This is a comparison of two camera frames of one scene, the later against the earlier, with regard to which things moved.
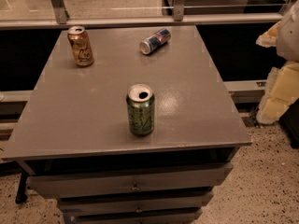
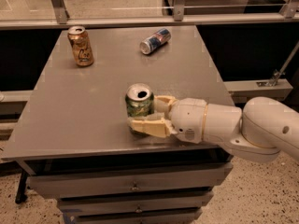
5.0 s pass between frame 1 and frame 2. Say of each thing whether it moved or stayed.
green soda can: stayed
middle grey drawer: stayed
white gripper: moved
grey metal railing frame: stayed
